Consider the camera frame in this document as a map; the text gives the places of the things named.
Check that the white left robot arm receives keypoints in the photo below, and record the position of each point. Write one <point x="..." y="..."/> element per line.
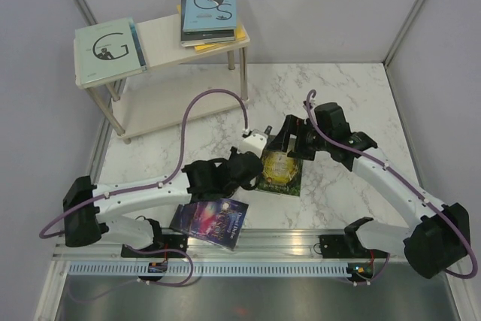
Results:
<point x="95" y="212"/>

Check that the purple nebula cover book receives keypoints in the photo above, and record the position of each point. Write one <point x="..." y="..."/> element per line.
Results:
<point x="216" y="222"/>

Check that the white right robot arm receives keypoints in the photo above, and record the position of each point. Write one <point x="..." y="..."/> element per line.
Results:
<point x="436" y="235"/>

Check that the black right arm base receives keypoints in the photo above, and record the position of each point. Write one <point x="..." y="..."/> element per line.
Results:
<point x="343" y="246"/>

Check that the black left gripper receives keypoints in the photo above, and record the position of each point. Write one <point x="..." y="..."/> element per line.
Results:
<point x="233" y="151"/>

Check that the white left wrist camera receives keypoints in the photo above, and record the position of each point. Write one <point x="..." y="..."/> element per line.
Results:
<point x="254" y="141"/>

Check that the white slotted cable duct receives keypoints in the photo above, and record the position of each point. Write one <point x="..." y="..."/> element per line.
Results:
<point x="212" y="269"/>

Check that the green forest Alice book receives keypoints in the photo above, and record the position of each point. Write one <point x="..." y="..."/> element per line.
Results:
<point x="281" y="174"/>

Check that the light blue Hemingway book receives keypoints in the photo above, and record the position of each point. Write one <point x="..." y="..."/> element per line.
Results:
<point x="210" y="15"/>

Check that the pale green file folder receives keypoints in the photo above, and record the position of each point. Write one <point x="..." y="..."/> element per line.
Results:
<point x="105" y="53"/>

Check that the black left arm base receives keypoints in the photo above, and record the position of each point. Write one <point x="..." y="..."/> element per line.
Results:
<point x="168" y="248"/>

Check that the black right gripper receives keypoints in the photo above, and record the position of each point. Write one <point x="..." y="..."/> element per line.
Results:
<point x="293" y="125"/>

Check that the yellow book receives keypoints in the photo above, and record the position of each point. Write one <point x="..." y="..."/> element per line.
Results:
<point x="240" y="35"/>

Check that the dark blue Wuthering Heights book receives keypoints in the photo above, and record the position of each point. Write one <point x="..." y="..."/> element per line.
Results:
<point x="191" y="39"/>

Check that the aluminium rail frame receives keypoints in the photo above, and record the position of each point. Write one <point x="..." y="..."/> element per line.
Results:
<point x="252" y="245"/>

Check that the white two-tier shelf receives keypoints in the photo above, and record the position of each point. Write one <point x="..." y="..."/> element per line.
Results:
<point x="138" y="104"/>

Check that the teal ocean cover book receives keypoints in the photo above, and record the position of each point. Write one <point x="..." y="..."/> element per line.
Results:
<point x="137" y="44"/>

